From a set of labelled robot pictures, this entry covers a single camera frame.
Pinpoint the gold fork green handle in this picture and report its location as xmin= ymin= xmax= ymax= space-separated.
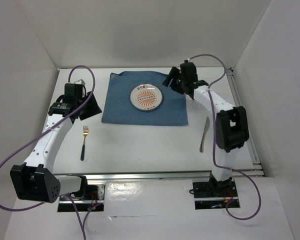
xmin=80 ymin=125 xmax=89 ymax=161

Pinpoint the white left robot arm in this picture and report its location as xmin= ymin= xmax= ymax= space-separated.
xmin=10 ymin=79 xmax=102 ymax=203

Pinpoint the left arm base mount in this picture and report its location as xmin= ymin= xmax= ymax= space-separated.
xmin=57 ymin=182 xmax=106 ymax=213

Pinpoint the clear drinking glass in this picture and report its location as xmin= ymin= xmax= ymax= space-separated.
xmin=191 ymin=101 xmax=203 ymax=111

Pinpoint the aluminium right side rail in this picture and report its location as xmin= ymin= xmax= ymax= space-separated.
xmin=226 ymin=68 xmax=264 ymax=176

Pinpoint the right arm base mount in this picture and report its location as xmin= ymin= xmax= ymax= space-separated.
xmin=188 ymin=180 xmax=240 ymax=210

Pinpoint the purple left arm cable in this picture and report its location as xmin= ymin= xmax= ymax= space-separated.
xmin=0 ymin=64 xmax=97 ymax=240

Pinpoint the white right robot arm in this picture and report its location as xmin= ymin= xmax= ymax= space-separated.
xmin=162 ymin=61 xmax=249 ymax=196

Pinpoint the white plate orange sunburst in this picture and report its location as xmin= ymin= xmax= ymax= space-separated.
xmin=129 ymin=83 xmax=164 ymax=112

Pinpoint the blue cloth placemat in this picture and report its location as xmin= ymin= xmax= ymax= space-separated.
xmin=101 ymin=71 xmax=188 ymax=127

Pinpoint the silver table knife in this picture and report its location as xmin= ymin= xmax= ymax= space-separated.
xmin=199 ymin=116 xmax=210 ymax=153

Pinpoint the aluminium front rail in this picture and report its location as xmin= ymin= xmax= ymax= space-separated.
xmin=29 ymin=170 xmax=265 ymax=182

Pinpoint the aluminium rail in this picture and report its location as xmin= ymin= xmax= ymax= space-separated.
xmin=29 ymin=170 xmax=265 ymax=182
xmin=226 ymin=68 xmax=264 ymax=176

